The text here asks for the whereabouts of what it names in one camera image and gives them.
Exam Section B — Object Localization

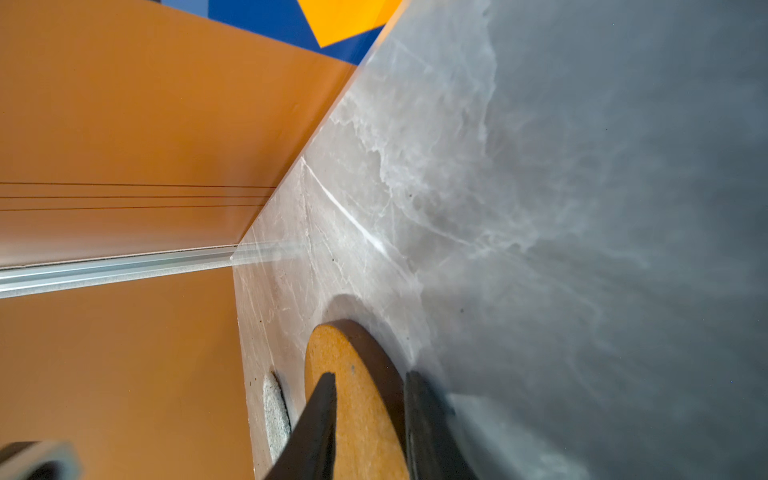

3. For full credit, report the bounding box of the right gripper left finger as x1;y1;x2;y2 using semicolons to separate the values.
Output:
266;372;337;479

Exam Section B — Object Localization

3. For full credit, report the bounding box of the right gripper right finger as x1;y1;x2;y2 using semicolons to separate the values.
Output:
404;370;477;479

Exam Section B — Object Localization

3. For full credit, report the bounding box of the plain brown wooden coaster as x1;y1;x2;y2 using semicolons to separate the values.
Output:
304;320;409;479

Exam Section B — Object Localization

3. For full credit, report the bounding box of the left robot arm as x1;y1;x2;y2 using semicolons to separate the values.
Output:
1;440;82;480

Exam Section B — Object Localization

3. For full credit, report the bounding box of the left aluminium corner post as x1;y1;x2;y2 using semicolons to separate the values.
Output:
1;242;303;299

